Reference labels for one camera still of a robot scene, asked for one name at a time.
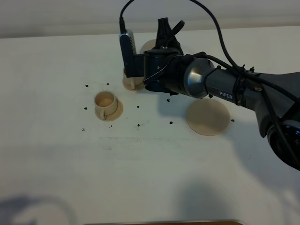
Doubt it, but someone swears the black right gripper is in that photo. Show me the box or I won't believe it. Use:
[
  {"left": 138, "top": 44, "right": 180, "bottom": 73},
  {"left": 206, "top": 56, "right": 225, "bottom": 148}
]
[{"left": 143, "top": 18, "right": 185, "bottom": 93}]

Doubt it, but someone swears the beige ceramic teapot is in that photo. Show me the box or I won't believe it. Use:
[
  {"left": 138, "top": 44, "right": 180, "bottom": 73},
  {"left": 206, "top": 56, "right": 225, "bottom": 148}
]
[{"left": 140, "top": 39, "right": 156, "bottom": 54}]

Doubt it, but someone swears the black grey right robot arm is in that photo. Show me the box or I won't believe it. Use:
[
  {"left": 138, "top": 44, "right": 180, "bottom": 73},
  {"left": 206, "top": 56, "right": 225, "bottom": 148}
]
[{"left": 143, "top": 18, "right": 300, "bottom": 169}]

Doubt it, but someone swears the beige teapot saucer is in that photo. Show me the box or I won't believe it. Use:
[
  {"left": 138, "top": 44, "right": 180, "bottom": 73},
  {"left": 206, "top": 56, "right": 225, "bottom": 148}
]
[{"left": 186, "top": 98, "right": 230, "bottom": 136}]

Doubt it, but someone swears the beige teacup far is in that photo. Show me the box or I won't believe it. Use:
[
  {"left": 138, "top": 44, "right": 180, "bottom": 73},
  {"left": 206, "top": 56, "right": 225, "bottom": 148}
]
[{"left": 122, "top": 67, "right": 144, "bottom": 90}]

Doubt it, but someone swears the beige teacup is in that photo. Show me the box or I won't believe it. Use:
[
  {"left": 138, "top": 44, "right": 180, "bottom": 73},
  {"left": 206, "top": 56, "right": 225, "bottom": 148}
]
[
  {"left": 122, "top": 67, "right": 144, "bottom": 90},
  {"left": 94, "top": 91, "right": 118, "bottom": 120}
]

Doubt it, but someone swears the beige saucer far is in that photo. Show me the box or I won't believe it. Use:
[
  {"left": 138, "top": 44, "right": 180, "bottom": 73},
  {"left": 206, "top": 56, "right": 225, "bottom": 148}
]
[{"left": 122, "top": 74, "right": 145, "bottom": 91}]

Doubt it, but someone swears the beige saucer near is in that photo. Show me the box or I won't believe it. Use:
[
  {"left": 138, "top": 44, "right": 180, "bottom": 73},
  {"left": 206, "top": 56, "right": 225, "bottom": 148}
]
[{"left": 95, "top": 100, "right": 123, "bottom": 121}]

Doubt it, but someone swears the beige teacup near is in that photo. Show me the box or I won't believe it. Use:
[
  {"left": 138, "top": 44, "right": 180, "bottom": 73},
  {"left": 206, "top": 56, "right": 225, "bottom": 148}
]
[{"left": 94, "top": 91, "right": 118, "bottom": 120}]

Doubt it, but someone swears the black camera cable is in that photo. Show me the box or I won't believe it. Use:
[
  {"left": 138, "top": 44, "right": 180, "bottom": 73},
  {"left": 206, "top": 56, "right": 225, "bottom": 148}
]
[{"left": 119, "top": 0, "right": 300, "bottom": 162}]

